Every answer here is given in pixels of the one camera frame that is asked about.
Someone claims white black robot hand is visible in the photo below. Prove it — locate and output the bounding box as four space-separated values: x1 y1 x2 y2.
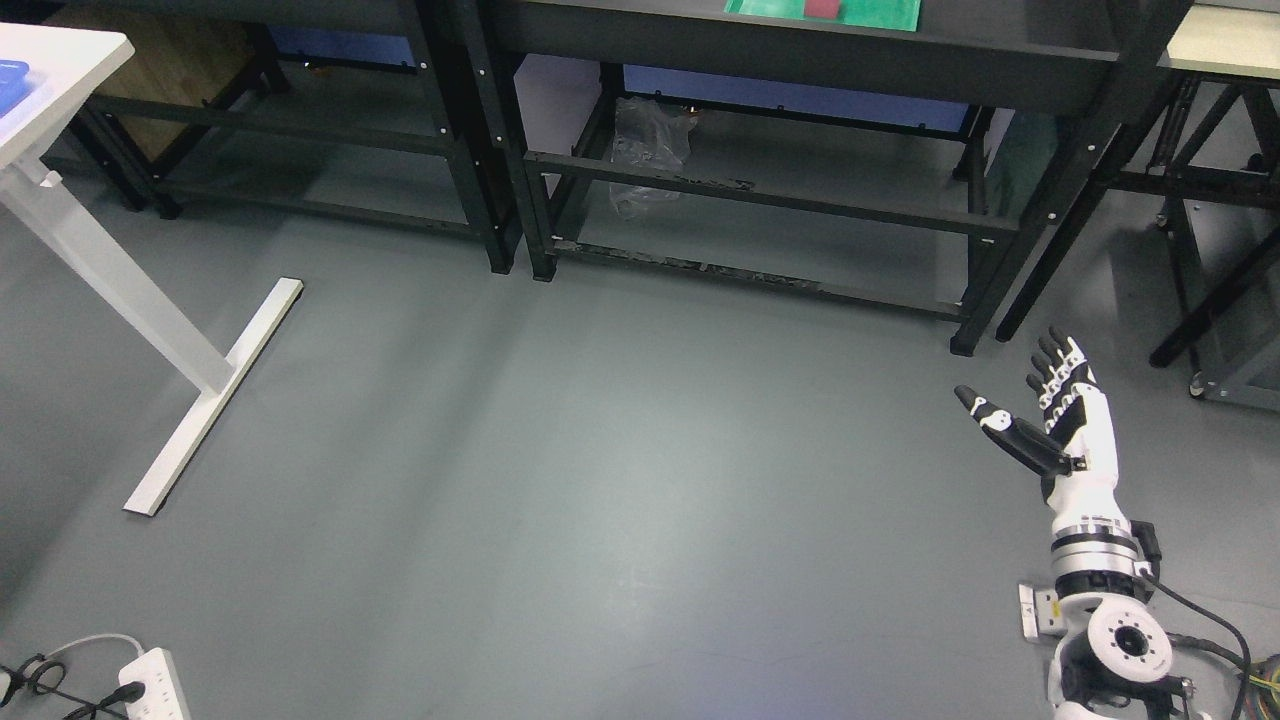
954 327 1132 534

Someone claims pink foam block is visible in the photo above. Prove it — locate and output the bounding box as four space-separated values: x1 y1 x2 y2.
803 0 844 20

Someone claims black metal shelf rack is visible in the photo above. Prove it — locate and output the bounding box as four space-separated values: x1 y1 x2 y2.
451 1 1190 357
3 1 520 274

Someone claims green plastic tray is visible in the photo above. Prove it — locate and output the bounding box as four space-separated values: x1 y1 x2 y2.
724 1 922 32

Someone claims left black metal shelf rack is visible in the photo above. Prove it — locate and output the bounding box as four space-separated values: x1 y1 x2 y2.
3 1 520 274

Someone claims blue plastic tray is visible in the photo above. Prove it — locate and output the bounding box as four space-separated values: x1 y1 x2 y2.
0 59 29 117

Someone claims right black metal cart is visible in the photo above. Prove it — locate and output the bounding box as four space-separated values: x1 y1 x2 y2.
1114 1 1277 411

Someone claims clear plastic bag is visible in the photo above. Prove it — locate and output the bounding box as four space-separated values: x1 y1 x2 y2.
609 97 699 220

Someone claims white power strip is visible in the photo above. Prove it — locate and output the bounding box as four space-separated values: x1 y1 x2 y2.
116 647 192 719

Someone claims white desk with T-leg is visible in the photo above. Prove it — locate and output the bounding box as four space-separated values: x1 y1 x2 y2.
1 23 305 518

